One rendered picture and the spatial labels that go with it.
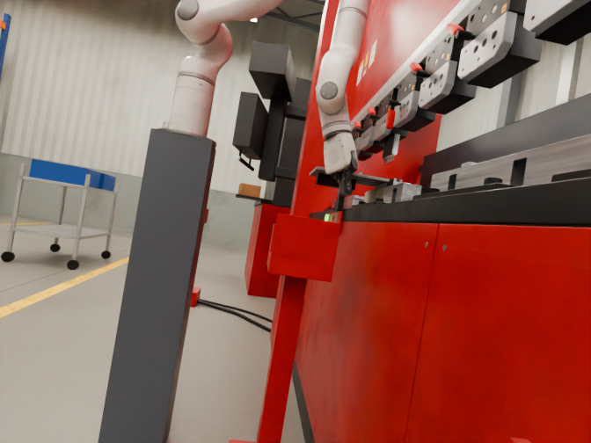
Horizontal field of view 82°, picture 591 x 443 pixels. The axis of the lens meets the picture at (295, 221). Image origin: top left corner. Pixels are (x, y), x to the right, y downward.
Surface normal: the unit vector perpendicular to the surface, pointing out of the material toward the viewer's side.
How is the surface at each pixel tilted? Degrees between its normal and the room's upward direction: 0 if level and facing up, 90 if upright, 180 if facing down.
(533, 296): 90
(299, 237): 90
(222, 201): 90
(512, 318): 90
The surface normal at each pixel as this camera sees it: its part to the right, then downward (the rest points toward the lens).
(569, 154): -0.98, -0.16
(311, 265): 0.10, 0.00
